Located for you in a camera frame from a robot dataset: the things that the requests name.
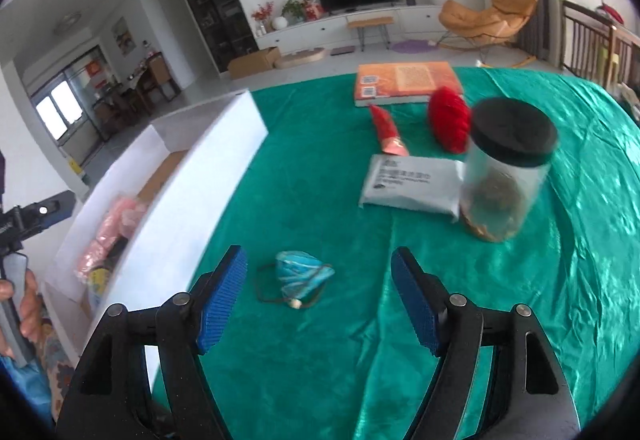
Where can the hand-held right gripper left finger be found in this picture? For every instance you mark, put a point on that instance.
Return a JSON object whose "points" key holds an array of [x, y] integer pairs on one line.
{"points": [[220, 305]]}

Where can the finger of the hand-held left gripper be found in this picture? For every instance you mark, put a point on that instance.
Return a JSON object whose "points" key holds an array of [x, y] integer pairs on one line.
{"points": [[45, 212]]}

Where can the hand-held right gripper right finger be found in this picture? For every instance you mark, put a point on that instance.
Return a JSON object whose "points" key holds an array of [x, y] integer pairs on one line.
{"points": [[415, 305]]}

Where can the pink mesh bath pouf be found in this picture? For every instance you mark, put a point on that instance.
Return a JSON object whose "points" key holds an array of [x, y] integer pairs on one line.
{"points": [[112, 225]]}

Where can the teal yarn bundle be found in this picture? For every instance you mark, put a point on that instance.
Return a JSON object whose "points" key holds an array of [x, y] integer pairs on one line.
{"points": [[297, 270]]}

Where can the white cardboard box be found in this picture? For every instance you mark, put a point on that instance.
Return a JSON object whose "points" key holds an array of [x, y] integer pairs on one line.
{"points": [[210, 159]]}

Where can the red yarn skein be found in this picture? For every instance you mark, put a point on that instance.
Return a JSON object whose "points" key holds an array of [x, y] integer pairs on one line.
{"points": [[450, 119]]}

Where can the person's left forearm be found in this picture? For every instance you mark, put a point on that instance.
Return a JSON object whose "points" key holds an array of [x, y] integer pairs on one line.
{"points": [[25, 385]]}

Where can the person's left hand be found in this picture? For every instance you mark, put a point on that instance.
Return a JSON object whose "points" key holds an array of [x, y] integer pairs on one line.
{"points": [[32, 310]]}

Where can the floral patterned clothing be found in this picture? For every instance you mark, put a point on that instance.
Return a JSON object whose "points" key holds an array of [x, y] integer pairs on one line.
{"points": [[57, 350]]}

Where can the grey wipes packet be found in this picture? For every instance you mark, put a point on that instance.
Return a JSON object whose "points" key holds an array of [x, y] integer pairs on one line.
{"points": [[410, 185]]}

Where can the green satin tablecloth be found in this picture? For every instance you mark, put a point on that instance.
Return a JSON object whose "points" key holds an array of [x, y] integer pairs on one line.
{"points": [[325, 200]]}

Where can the small red packet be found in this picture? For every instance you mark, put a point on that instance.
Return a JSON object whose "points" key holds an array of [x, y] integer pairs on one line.
{"points": [[387, 129]]}

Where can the round ceiling lamp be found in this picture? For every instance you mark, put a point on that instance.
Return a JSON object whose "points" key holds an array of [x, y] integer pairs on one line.
{"points": [[67, 22]]}

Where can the clear jar with black lid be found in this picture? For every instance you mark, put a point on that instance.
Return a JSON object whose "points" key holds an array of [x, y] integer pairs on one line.
{"points": [[510, 129]]}

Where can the orange book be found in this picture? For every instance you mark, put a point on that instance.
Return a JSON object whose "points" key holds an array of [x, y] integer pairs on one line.
{"points": [[405, 79]]}

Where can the brown cardboard box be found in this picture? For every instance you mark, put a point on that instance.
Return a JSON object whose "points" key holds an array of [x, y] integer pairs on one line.
{"points": [[252, 63]]}

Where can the purple floor rug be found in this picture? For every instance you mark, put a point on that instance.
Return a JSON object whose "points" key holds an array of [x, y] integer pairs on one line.
{"points": [[412, 46]]}

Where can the beige oval floor pad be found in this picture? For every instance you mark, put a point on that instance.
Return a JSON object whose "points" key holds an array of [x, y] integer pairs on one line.
{"points": [[300, 58]]}

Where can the grey floor scale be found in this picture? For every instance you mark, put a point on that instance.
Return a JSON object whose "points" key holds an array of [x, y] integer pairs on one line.
{"points": [[342, 50]]}

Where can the wooden stool with metal legs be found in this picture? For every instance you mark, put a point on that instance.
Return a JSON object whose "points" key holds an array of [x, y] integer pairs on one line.
{"points": [[370, 21]]}

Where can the white round vase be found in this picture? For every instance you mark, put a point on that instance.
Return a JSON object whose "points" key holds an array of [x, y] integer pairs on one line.
{"points": [[280, 22]]}

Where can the orange rocking chair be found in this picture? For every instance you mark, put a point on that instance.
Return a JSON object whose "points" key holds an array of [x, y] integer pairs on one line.
{"points": [[480, 22]]}

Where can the vase of red flowers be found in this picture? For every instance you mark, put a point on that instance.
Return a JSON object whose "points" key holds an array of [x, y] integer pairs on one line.
{"points": [[262, 17]]}

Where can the white television cabinet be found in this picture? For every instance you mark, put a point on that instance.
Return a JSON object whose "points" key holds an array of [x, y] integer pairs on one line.
{"points": [[310, 27]]}

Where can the green plant with red ornaments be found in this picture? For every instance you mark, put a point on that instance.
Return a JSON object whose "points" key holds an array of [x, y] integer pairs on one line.
{"points": [[297, 8]]}

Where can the yellow green plastic stool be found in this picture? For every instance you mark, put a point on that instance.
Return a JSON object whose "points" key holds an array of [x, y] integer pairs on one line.
{"points": [[615, 68]]}

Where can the red cloth bundle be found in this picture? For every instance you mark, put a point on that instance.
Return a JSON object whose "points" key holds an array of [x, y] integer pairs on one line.
{"points": [[611, 12]]}

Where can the framed wall painting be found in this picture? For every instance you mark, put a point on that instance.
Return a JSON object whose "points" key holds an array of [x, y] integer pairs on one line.
{"points": [[124, 34]]}

